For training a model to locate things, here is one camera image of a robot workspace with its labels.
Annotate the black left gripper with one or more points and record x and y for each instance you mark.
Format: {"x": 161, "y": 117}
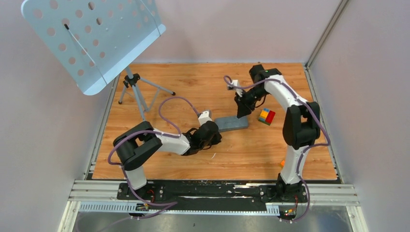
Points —
{"x": 217, "y": 137}

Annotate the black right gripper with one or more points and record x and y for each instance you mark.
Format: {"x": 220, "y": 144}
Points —
{"x": 244, "y": 108}

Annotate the grey glasses case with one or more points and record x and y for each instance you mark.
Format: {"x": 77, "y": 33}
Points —
{"x": 231, "y": 123}

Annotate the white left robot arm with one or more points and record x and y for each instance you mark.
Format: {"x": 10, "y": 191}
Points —
{"x": 138, "y": 144}

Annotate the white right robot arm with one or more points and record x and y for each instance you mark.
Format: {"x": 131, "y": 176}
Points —
{"x": 301, "y": 124}

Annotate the colourful toy brick block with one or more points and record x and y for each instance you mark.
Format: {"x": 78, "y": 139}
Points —
{"x": 266, "y": 116}

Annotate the blue music stand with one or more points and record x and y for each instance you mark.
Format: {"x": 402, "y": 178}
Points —
{"x": 95, "y": 40}

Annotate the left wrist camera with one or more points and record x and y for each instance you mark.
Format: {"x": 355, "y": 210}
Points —
{"x": 204, "y": 117}

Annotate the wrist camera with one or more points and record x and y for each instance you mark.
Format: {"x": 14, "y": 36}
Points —
{"x": 236, "y": 86}
{"x": 204, "y": 117}

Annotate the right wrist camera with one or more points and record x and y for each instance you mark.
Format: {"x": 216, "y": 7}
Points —
{"x": 236, "y": 86}

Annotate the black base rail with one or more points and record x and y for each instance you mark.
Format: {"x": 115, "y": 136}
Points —
{"x": 213, "y": 195}

